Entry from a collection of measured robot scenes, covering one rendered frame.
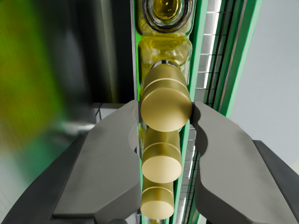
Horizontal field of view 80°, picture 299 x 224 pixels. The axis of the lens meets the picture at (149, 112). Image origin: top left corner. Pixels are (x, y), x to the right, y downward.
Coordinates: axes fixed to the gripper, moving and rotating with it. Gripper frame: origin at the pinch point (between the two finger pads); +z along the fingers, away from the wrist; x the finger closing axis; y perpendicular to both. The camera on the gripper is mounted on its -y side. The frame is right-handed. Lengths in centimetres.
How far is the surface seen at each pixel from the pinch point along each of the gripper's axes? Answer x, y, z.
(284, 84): 36, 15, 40
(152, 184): -0.9, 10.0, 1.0
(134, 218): -9, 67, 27
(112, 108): -12.1, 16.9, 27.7
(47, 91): -12.3, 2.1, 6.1
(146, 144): -1.5, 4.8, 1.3
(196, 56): 5.5, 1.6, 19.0
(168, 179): 0.5, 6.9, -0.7
